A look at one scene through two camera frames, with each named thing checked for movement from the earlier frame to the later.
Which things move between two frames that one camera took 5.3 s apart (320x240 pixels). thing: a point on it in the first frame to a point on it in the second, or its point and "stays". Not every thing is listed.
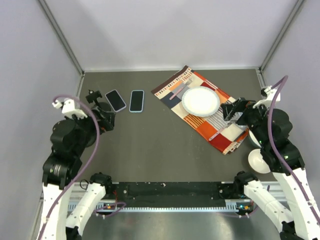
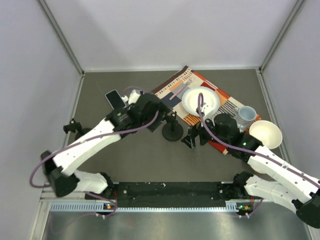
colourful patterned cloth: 226,136 stays
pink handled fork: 187,83 stays
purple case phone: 115,100 stays
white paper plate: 201,101 stays
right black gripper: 228,109 to 193,131
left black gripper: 107,120 to 163,110
